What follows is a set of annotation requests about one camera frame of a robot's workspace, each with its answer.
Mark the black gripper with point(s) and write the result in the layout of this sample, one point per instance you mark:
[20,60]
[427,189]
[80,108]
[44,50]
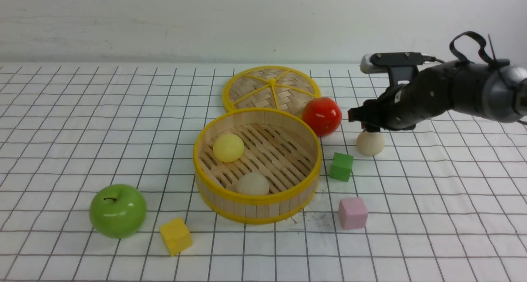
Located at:
[401,108]

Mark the white bun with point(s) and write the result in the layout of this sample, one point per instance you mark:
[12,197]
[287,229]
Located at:
[370,143]
[254,184]

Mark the yellow bun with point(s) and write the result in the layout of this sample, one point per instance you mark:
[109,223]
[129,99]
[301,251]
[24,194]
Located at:
[228,148]

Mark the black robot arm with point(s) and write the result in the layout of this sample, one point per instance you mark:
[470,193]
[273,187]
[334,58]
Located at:
[481,91]

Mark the woven bamboo steamer lid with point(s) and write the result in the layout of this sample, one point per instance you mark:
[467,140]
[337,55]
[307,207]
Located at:
[272,87]

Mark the bamboo steamer tray yellow rim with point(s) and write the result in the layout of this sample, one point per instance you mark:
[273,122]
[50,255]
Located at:
[278,145]

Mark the red tomato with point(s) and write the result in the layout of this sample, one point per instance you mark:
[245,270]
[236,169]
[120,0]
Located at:
[322,115]

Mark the green cube block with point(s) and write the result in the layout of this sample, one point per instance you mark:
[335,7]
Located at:
[341,167]

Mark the pink cube block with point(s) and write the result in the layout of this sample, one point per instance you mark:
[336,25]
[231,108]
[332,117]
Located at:
[352,213]

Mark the white grid tablecloth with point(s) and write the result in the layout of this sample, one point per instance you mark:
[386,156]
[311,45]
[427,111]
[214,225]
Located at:
[446,203]

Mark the yellow cube block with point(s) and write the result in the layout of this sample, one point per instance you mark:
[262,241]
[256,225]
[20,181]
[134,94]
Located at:
[176,236]

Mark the green apple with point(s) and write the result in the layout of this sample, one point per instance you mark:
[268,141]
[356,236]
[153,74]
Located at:
[118,211]

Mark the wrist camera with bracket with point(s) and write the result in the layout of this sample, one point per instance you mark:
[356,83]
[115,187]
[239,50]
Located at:
[399,66]

